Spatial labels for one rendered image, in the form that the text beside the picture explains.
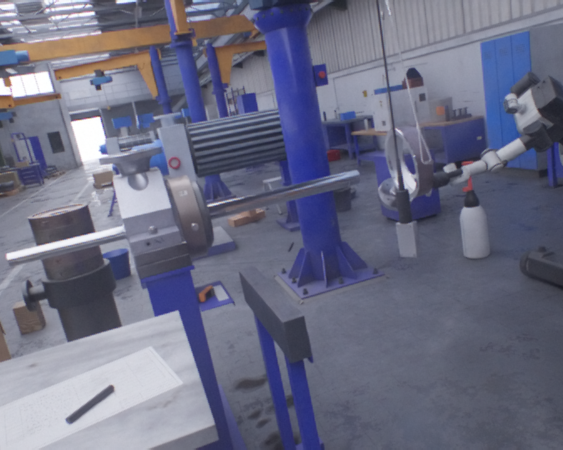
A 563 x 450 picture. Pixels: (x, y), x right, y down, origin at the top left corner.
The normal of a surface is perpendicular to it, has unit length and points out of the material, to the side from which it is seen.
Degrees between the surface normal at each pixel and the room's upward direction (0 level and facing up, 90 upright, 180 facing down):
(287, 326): 90
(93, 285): 90
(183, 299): 90
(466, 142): 90
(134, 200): 45
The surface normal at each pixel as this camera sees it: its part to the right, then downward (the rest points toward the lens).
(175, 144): 0.30, 0.18
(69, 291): 0.09, 0.22
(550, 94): -0.87, -0.34
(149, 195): 0.11, -0.55
